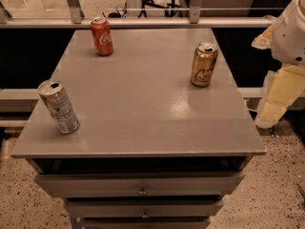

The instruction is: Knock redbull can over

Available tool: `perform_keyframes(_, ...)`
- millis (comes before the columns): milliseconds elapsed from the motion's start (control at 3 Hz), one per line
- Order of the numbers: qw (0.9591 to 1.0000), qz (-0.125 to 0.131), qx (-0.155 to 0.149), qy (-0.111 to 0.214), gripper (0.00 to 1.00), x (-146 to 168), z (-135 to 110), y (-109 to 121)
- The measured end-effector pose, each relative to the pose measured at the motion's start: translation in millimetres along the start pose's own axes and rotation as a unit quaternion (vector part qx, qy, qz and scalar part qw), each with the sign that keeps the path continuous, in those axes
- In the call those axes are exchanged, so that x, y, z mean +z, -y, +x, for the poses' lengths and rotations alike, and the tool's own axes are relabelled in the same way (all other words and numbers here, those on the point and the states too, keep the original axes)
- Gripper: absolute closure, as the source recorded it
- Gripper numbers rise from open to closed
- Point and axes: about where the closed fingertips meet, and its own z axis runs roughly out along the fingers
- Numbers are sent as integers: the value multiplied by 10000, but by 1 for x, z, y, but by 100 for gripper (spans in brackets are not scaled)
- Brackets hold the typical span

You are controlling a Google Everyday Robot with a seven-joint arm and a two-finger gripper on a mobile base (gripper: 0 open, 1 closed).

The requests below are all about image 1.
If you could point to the red coca-cola can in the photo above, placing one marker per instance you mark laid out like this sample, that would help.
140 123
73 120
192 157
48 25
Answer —
101 34

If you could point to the silver redbull can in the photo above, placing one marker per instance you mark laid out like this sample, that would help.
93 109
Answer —
55 97

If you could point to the top grey drawer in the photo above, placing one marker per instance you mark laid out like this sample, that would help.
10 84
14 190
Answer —
139 185

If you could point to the gold lacroix can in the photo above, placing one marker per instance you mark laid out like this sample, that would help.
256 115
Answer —
204 60

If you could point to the middle grey drawer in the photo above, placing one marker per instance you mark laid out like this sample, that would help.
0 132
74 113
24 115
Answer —
143 208

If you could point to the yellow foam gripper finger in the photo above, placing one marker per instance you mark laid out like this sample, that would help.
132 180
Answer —
263 41
282 89

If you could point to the grey drawer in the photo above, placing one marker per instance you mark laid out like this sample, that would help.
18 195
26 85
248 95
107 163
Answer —
143 208
139 185
163 223

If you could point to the bottom grey drawer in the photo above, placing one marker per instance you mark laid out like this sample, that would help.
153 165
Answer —
163 223

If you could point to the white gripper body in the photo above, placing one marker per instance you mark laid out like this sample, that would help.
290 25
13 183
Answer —
290 38

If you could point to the grey drawer cabinet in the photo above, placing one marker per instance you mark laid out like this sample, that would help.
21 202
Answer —
139 113

